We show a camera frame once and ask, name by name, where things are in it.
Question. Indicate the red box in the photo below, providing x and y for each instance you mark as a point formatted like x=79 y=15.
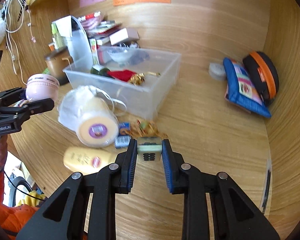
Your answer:
x=92 y=16

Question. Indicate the dark green bottle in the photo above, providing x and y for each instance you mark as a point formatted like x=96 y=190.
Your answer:
x=100 y=71

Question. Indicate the cream plastic cup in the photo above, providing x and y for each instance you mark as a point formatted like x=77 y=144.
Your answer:
x=95 y=132

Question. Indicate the grey standing folder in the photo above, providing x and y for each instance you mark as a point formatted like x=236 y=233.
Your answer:
x=78 y=47

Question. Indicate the white face mask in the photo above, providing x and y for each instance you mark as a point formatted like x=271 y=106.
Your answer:
x=70 y=105

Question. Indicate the person's left hand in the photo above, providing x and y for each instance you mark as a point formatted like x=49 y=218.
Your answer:
x=1 y=152

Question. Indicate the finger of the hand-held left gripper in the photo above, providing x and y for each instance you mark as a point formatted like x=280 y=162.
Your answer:
x=37 y=106
x=12 y=95

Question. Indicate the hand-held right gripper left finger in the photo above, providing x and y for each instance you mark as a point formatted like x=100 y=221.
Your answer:
x=132 y=165

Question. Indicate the gold ribbon bow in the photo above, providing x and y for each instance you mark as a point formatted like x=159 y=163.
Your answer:
x=140 y=78

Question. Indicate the red cloth pouch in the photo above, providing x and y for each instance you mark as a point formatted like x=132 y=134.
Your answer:
x=120 y=75

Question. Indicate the black pouch with orange zipper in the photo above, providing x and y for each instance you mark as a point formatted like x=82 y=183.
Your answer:
x=270 y=75

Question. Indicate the pink round case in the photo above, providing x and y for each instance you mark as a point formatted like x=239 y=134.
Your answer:
x=41 y=87

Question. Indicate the fruit print card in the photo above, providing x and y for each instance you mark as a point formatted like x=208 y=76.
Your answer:
x=93 y=52

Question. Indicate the person's left forearm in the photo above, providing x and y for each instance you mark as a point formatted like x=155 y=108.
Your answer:
x=5 y=215

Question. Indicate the green white mahjong tile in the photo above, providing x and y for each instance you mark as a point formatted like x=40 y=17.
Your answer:
x=149 y=152

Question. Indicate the small blue orange packet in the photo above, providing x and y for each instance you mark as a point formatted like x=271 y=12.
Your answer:
x=124 y=126

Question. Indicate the blue fabric pencil case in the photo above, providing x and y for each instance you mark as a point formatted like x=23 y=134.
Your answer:
x=242 y=87

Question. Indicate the brown mug with wooden lid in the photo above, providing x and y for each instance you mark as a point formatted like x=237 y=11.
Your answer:
x=55 y=65

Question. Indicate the clear plastic storage box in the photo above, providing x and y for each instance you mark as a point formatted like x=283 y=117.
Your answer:
x=140 y=97

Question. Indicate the yellow lotion tube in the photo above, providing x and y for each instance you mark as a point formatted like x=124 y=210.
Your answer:
x=80 y=160

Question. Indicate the clear glass bowl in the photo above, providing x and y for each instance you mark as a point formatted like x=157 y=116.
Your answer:
x=121 y=55

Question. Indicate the white round case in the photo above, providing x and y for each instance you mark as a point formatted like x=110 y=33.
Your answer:
x=217 y=71

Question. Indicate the wooden desktop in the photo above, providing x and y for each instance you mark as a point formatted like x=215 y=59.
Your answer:
x=202 y=135

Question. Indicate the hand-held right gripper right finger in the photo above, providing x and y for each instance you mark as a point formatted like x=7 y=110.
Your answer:
x=166 y=170

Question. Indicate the white cardboard box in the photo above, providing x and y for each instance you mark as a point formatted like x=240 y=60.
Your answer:
x=122 y=36

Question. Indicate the small black Max box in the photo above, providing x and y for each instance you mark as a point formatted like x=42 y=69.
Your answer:
x=122 y=142

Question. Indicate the clear green bottle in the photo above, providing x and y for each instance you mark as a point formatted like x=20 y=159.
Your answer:
x=58 y=36

